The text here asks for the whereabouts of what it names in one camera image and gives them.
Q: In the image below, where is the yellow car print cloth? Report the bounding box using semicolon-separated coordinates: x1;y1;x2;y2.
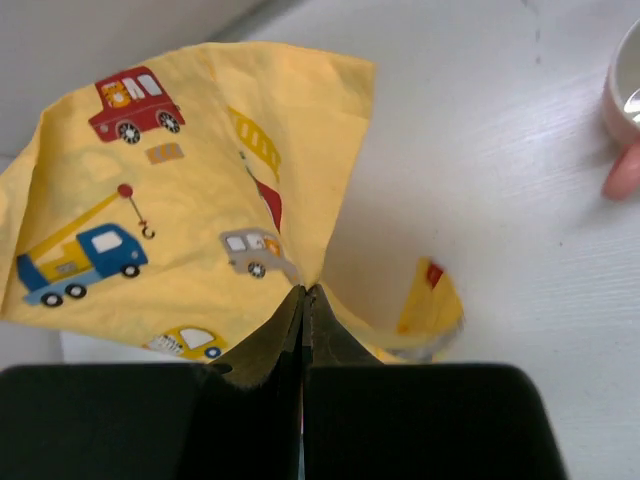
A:
0;41;466;364

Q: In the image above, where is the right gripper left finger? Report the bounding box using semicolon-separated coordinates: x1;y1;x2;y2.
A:
1;288;303;479

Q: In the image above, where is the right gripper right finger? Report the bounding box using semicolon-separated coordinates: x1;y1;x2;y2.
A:
303;288;567;479

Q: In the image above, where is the pink cup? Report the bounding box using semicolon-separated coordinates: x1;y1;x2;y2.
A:
602;20;639;146

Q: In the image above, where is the person's hand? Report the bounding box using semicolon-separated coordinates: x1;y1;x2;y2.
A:
602;142;640;201

